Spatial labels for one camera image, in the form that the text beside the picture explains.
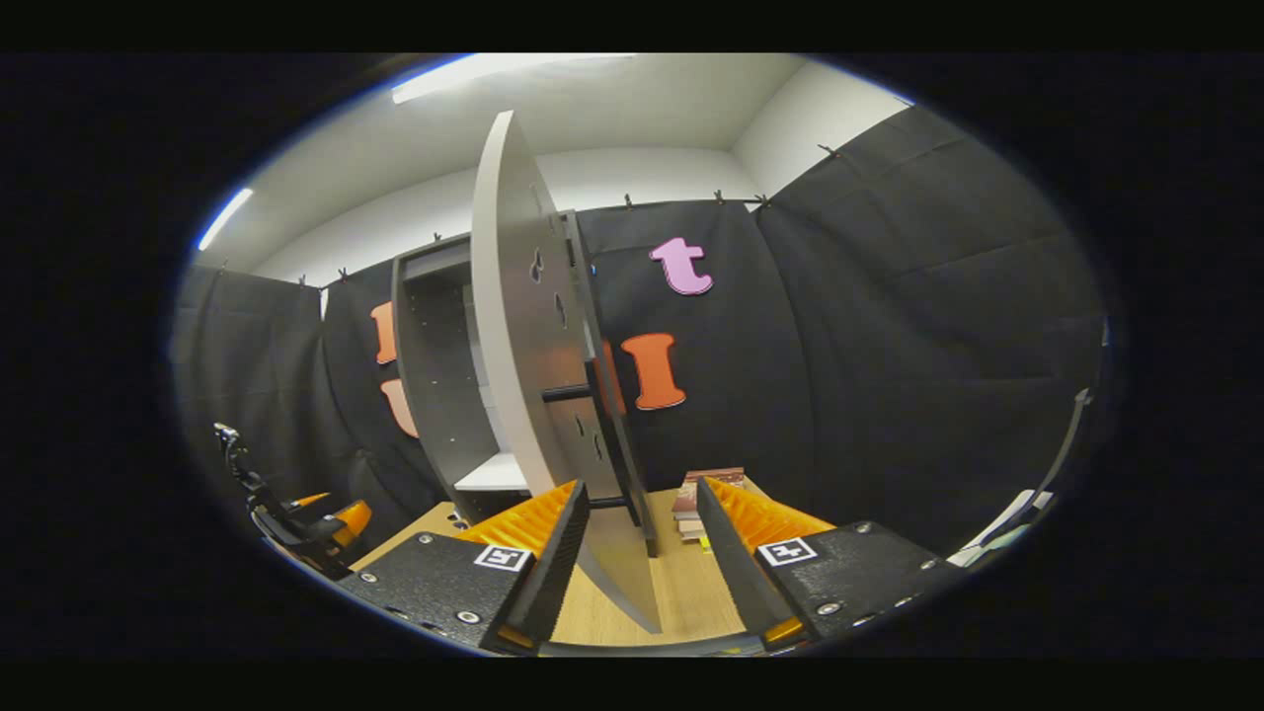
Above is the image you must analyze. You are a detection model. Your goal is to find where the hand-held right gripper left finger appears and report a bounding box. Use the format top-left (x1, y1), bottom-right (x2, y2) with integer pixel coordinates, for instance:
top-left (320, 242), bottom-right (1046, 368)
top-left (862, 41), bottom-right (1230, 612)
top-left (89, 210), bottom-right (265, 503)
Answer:
top-left (336, 479), bottom-right (592, 655)

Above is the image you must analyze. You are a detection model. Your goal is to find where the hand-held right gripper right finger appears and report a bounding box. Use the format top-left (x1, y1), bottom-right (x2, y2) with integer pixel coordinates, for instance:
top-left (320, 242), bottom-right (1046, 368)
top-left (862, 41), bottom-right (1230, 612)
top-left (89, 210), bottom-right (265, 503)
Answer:
top-left (696, 476), bottom-right (967, 650)

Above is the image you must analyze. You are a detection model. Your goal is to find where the dark grey cabinet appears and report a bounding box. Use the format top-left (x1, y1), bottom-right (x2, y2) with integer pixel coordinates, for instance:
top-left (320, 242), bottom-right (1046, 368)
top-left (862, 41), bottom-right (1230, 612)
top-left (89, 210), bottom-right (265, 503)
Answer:
top-left (392, 207), bottom-right (629, 526)

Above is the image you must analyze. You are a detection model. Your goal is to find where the beige cabinet door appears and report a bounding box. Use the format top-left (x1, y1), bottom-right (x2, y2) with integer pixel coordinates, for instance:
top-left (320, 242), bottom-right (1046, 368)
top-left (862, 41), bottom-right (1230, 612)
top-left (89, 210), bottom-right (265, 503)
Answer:
top-left (471, 111), bottom-right (665, 635)

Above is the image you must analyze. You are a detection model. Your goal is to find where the stack of books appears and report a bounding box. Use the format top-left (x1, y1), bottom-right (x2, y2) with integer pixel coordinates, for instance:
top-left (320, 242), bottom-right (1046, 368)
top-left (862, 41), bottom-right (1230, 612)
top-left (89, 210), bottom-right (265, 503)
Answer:
top-left (672, 467), bottom-right (748, 543)

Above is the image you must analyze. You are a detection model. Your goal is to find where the black backdrop cloth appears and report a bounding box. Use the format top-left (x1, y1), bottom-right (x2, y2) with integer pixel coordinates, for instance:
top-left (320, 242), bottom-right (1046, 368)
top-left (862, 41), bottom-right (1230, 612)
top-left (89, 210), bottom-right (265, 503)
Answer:
top-left (170, 104), bottom-right (1109, 586)

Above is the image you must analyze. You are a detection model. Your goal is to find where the white board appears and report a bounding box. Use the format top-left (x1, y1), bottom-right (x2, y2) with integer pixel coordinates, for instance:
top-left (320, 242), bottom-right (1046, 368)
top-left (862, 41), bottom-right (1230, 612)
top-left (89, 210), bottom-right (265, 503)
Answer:
top-left (951, 489), bottom-right (1055, 571)

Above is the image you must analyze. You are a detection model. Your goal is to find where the short ceiling light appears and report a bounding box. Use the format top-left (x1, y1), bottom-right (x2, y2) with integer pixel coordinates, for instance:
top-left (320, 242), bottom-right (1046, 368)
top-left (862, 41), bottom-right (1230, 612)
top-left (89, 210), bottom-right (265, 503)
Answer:
top-left (197, 187), bottom-right (256, 253)

